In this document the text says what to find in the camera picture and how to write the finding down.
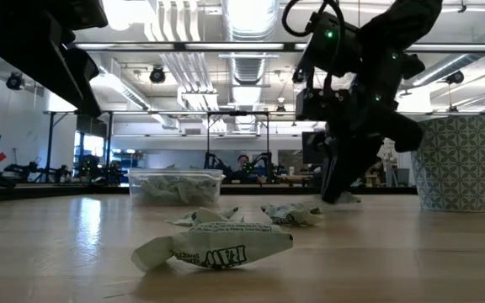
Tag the black ceiling spotlight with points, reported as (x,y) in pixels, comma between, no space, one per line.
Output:
(14,82)
(455,78)
(157,76)

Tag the clear plastic bin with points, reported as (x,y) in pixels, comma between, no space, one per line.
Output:
(135,177)

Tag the person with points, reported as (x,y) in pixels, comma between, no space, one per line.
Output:
(242,170)

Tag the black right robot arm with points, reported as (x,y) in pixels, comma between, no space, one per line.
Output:
(394,29)

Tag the green patterned white cup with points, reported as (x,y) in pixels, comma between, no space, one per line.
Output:
(457,168)

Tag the gray waste bin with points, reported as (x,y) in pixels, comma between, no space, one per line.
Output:
(403,177)

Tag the black overhead frame bar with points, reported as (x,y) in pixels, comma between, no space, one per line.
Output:
(183,46)

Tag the sweetener packet with RAW print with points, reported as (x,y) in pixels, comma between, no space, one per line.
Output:
(217,248)

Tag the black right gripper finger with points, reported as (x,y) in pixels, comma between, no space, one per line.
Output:
(325,168)
(339,168)

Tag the black hanging monitor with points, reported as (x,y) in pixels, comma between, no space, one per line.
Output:
(89,127)

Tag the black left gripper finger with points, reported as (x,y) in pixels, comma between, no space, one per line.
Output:
(84,63)
(32,50)

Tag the black table frame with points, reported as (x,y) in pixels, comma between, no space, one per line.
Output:
(57,191)

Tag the black background rig frame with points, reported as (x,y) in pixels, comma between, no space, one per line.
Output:
(50,147)
(208,134)

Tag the silver ventilation duct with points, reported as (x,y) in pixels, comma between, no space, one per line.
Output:
(246,67)

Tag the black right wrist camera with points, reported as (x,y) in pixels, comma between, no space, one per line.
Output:
(318,105)

